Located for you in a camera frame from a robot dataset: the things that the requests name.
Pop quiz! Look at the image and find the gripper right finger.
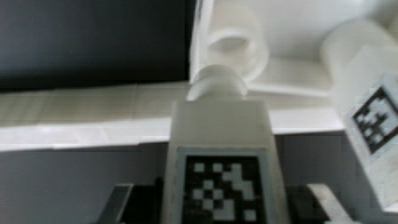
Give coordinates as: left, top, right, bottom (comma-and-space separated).
286, 183, 359, 224

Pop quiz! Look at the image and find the white front fence bar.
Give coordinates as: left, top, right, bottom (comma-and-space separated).
0, 82, 343, 152

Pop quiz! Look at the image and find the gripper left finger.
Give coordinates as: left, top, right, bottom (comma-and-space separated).
94, 183, 163, 224

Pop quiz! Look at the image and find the white chair seat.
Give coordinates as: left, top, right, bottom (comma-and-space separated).
190, 0, 398, 96

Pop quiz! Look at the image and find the white chair leg with tag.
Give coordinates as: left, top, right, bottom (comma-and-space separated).
320, 19, 398, 213

